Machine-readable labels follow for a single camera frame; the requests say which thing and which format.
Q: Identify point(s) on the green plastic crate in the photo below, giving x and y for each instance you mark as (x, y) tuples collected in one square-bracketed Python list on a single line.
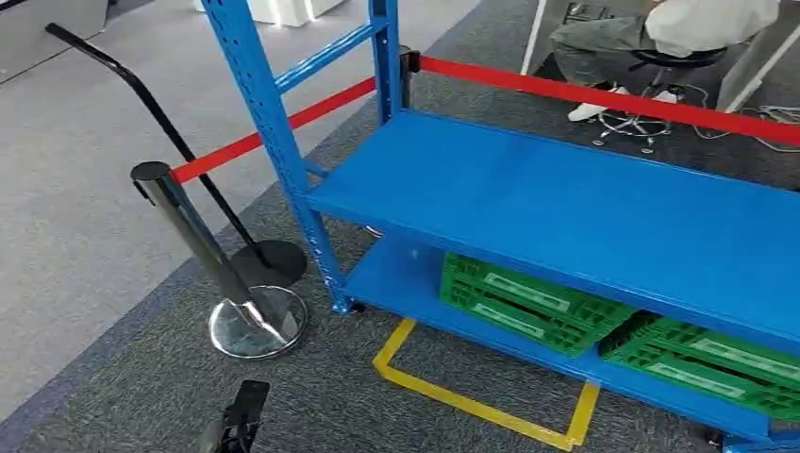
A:
[(531, 306), (706, 366)]

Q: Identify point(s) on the red barrier belt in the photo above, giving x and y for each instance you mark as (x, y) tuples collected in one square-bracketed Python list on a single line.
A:
[(281, 125), (594, 97)]

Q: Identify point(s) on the blue metal shelf rack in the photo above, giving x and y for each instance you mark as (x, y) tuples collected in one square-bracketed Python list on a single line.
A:
[(562, 212)]

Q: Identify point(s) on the white table leg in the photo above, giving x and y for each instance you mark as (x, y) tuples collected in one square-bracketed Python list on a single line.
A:
[(533, 37), (756, 69)]

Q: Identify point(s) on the black robot foot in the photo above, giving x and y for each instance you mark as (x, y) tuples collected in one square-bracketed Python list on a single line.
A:
[(247, 406)]

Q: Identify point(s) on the white block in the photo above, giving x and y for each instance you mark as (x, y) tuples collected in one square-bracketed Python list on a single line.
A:
[(281, 9)]

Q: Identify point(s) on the black swivel stool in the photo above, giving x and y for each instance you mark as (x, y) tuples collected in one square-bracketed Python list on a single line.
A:
[(675, 61)]

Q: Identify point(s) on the person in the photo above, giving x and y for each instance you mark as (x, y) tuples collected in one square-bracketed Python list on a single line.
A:
[(687, 28)]

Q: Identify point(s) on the dark stanchion post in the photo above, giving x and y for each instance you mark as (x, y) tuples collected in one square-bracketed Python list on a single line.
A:
[(409, 69)]

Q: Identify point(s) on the chrome stanchion post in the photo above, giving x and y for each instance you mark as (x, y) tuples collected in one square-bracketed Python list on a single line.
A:
[(187, 231)]

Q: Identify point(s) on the black bent stanchion post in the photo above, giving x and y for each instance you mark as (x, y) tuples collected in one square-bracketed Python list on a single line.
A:
[(162, 125)]

